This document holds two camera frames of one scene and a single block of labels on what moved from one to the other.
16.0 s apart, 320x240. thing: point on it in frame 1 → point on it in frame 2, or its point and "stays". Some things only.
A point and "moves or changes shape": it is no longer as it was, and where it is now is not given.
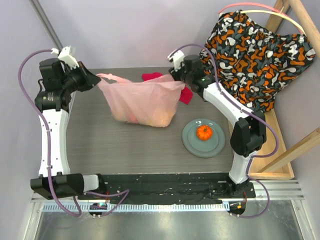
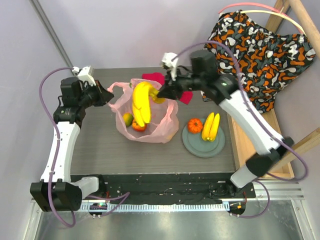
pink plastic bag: x=151 y=101 moves or changes shape
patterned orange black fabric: x=252 y=63 stays
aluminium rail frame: x=276 y=211 stays
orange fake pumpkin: x=204 y=132 → x=195 y=125
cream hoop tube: x=279 y=14 stays
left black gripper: x=89 y=80 → x=104 y=96
